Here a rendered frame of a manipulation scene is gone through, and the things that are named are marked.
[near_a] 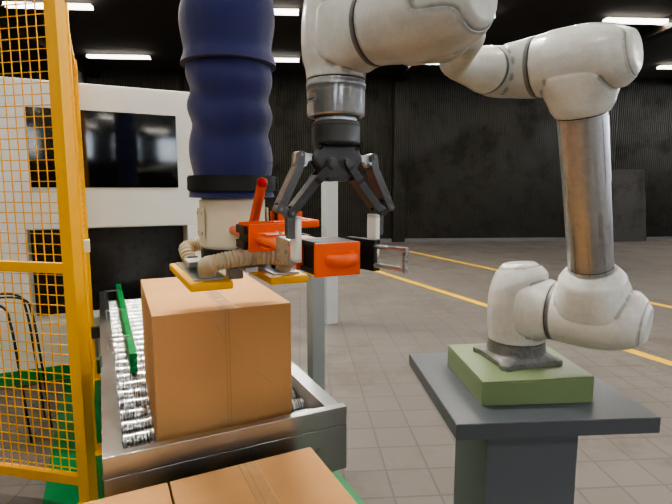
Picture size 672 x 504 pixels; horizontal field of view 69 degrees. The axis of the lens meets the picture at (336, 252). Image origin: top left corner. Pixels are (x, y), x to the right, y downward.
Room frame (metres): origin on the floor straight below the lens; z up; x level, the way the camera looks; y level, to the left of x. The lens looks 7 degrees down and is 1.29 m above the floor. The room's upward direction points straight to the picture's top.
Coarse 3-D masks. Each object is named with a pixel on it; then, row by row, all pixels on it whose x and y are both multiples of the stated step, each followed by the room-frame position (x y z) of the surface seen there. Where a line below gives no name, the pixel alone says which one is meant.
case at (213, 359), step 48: (144, 288) 1.66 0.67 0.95; (240, 288) 1.66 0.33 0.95; (144, 336) 1.74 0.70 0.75; (192, 336) 1.34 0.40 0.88; (240, 336) 1.39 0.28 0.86; (288, 336) 1.45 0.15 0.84; (192, 384) 1.33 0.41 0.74; (240, 384) 1.39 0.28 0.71; (288, 384) 1.45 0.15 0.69; (192, 432) 1.33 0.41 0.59
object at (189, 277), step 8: (192, 256) 1.31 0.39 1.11; (176, 264) 1.36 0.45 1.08; (184, 264) 1.33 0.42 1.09; (176, 272) 1.25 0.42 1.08; (184, 272) 1.23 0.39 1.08; (192, 272) 1.20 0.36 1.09; (216, 272) 1.20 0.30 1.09; (184, 280) 1.14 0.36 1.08; (192, 280) 1.12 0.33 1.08; (200, 280) 1.11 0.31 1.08; (208, 280) 1.12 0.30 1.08; (216, 280) 1.12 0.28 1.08; (224, 280) 1.12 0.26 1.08; (192, 288) 1.08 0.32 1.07; (200, 288) 1.09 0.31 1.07; (208, 288) 1.09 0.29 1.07; (216, 288) 1.10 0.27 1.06; (224, 288) 1.11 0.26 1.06
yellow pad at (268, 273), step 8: (264, 264) 1.33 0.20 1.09; (256, 272) 1.26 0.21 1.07; (264, 272) 1.23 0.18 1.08; (272, 272) 1.20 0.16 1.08; (280, 272) 1.20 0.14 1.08; (288, 272) 1.21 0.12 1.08; (296, 272) 1.22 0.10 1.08; (264, 280) 1.20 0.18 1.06; (272, 280) 1.16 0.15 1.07; (280, 280) 1.17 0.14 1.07; (288, 280) 1.18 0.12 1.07; (296, 280) 1.19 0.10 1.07; (304, 280) 1.20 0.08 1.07
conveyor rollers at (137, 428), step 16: (112, 304) 3.10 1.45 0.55; (128, 304) 3.14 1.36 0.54; (112, 320) 2.70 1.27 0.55; (128, 368) 1.98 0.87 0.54; (144, 368) 2.00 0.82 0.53; (128, 384) 1.81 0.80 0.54; (144, 384) 1.83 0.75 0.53; (128, 400) 1.65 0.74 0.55; (144, 400) 1.67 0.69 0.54; (128, 416) 1.56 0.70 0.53; (144, 416) 1.53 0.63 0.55; (128, 432) 1.42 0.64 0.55; (144, 432) 1.42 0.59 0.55
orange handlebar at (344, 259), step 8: (304, 224) 1.42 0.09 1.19; (312, 224) 1.43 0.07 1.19; (232, 232) 1.18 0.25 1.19; (272, 232) 0.98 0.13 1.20; (280, 232) 0.95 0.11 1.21; (256, 240) 1.00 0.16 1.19; (264, 240) 0.95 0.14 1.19; (272, 240) 0.91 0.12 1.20; (264, 248) 0.95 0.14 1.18; (272, 248) 0.94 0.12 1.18; (328, 256) 0.70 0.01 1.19; (336, 256) 0.70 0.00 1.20; (344, 256) 0.70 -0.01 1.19; (352, 256) 0.71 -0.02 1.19; (328, 264) 0.70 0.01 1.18; (336, 264) 0.70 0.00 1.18; (344, 264) 0.70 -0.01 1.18; (352, 264) 0.71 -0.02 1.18
